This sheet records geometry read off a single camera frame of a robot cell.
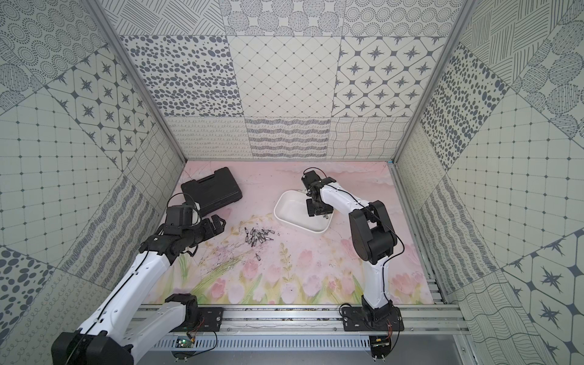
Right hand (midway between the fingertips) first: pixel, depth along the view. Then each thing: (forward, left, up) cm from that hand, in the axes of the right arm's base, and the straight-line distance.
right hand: (321, 212), depth 95 cm
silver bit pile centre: (-9, +26, -4) cm, 28 cm away
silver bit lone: (-18, +25, -5) cm, 31 cm away
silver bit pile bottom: (-11, +28, -5) cm, 31 cm away
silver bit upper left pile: (-6, +32, -5) cm, 33 cm away
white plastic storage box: (+5, +13, -3) cm, 14 cm away
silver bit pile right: (-7, +23, -5) cm, 25 cm away
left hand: (-11, +40, +10) cm, 43 cm away
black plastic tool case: (+10, +49, +1) cm, 50 cm away
